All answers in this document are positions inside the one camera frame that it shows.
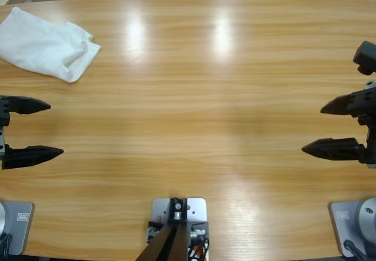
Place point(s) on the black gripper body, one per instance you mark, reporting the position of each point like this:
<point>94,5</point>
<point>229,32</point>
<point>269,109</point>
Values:
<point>370,143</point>
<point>2,134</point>

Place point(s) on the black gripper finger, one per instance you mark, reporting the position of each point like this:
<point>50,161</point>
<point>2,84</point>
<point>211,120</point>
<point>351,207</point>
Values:
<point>349,105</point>
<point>32,156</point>
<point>335,149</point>
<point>26,105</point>

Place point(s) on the white t-shirt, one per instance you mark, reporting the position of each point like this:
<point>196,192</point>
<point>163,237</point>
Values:
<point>44,46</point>

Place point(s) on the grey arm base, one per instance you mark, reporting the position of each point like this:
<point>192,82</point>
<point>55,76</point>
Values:
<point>340,231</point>
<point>20,234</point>

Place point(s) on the white label sticker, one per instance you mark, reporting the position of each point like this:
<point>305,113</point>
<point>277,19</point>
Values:
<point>23,217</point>
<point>343,215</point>

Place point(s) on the white mounting block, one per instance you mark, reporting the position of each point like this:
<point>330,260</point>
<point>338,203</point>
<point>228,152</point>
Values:
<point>160,208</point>

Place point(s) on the silver cylindrical fitting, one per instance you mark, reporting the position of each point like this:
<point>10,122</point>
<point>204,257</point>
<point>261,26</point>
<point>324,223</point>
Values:
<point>151,233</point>
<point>197,234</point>

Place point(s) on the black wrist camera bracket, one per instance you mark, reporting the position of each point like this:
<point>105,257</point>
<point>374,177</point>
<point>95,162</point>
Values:
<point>365,56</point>

